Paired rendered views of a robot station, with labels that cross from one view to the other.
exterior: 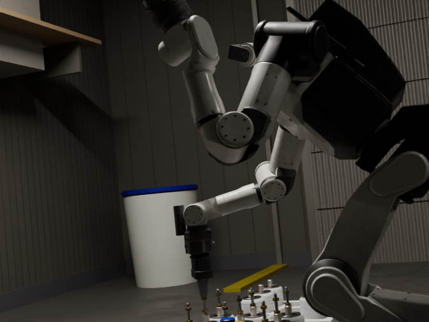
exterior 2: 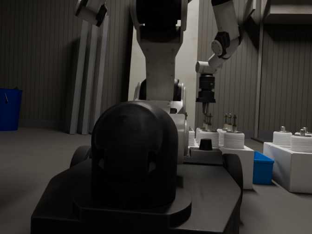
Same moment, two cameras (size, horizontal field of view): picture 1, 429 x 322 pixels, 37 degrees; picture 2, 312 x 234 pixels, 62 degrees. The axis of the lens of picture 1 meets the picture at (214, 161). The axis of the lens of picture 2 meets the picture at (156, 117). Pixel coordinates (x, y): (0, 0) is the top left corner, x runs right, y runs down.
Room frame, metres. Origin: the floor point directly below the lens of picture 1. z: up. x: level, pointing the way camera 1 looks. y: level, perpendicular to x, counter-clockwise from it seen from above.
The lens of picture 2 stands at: (1.33, -1.26, 0.34)
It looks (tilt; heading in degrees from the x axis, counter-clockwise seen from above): 1 degrees down; 73
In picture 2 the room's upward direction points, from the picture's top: 2 degrees clockwise
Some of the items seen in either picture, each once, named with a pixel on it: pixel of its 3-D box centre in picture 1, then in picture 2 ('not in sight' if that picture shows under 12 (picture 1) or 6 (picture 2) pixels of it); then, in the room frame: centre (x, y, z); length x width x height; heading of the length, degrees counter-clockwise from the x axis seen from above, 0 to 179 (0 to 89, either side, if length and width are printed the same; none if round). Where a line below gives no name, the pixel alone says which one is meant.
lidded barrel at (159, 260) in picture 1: (163, 234); not in sight; (5.00, 0.45, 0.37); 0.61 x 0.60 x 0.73; 158
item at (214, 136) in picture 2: not in sight; (208, 149); (1.95, -0.14, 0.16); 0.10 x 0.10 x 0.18
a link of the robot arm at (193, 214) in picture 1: (192, 222); (204, 72); (2.03, 0.09, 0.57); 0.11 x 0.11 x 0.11; 86
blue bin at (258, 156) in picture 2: not in sight; (254, 165); (2.27, -0.08, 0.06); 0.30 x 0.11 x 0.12; 67
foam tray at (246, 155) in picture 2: not in sight; (205, 159); (1.99, -0.04, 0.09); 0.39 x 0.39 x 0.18; 68
